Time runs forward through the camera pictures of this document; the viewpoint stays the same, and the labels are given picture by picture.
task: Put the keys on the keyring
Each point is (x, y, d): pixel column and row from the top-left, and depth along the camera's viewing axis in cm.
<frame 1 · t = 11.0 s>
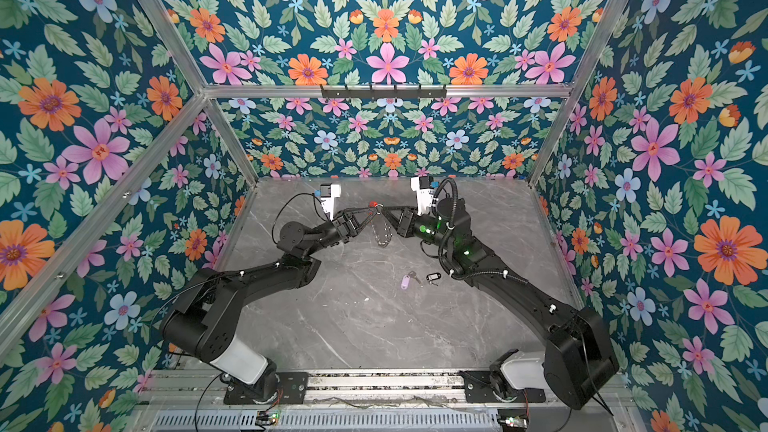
left hand: (375, 210, 68), fingers closed
right hand: (383, 208, 71), fingers closed
purple tag key: (405, 282, 95), on the table
black tag key: (433, 276, 95), on the table

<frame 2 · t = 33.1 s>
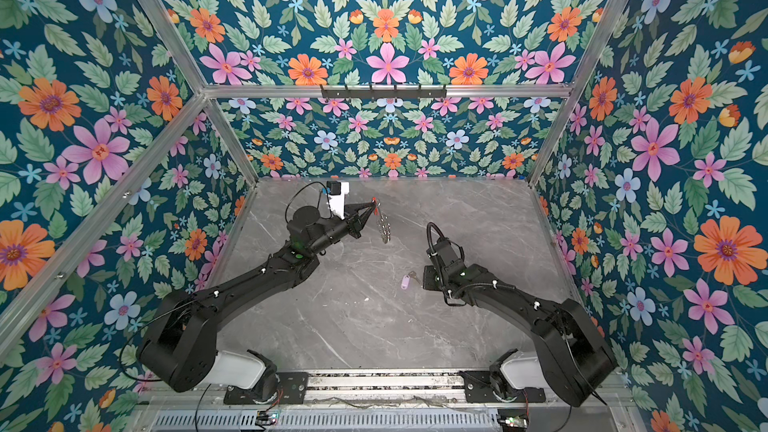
left hand: (376, 198, 74), fingers closed
right hand: (426, 275, 88), fingers closed
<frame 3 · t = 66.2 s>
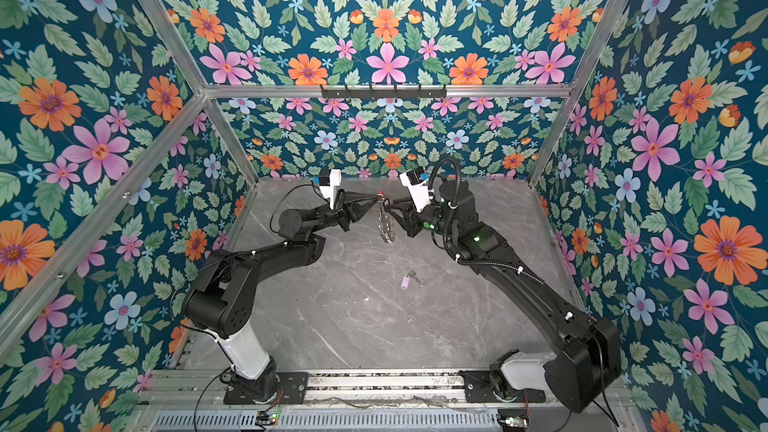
left hand: (376, 198, 67), fingers closed
right hand: (391, 201, 70), fingers open
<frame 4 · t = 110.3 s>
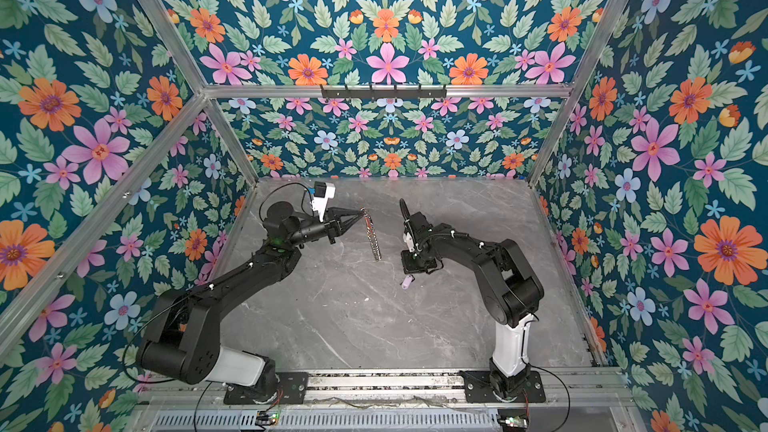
left hand: (361, 210, 73), fingers closed
right hand: (407, 266, 94), fingers closed
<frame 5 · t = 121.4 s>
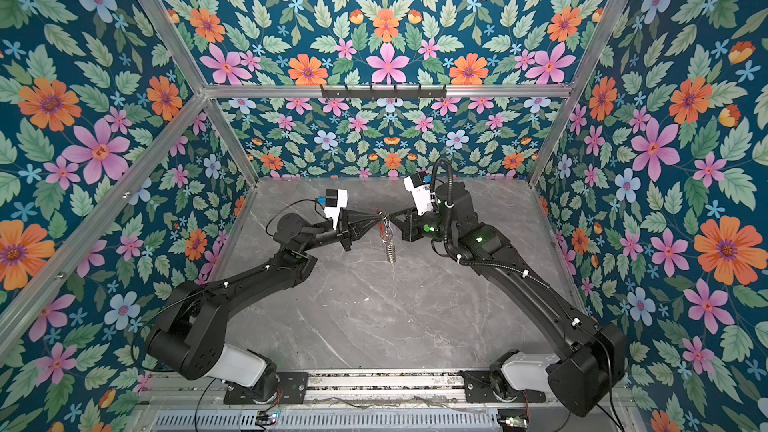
left hand: (379, 216, 67), fingers closed
right hand: (391, 214, 70), fingers closed
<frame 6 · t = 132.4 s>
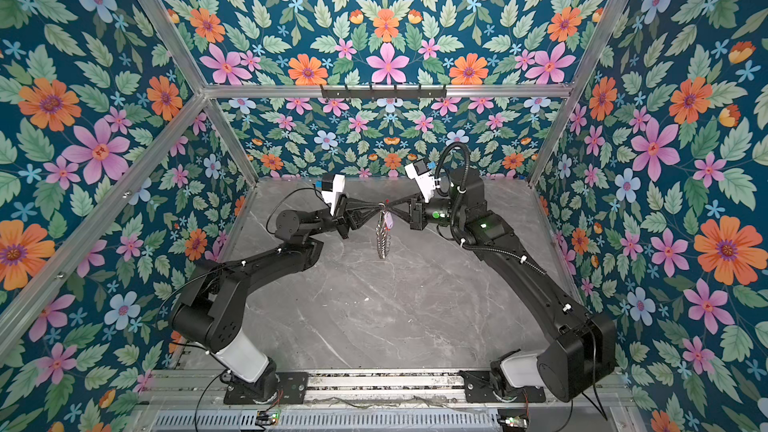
left hand: (378, 208, 65), fingers closed
right hand: (389, 204, 67), fingers closed
